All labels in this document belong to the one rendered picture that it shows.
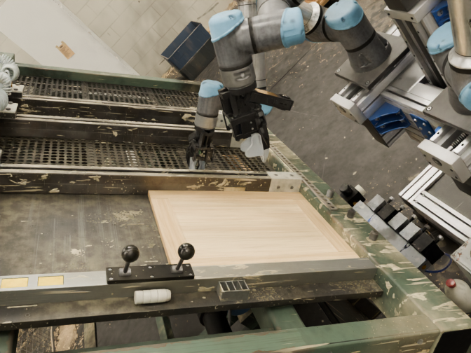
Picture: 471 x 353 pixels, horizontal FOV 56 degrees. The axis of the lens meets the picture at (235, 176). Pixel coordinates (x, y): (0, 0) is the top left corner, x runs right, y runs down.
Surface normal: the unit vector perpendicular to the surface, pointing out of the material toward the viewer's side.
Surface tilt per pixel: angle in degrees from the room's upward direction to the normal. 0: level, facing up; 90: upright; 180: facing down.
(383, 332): 52
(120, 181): 90
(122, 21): 90
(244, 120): 90
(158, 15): 90
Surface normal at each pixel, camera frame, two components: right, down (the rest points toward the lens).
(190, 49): 0.39, 0.37
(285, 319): 0.18, -0.90
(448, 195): -0.63, -0.57
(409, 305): -0.93, -0.03
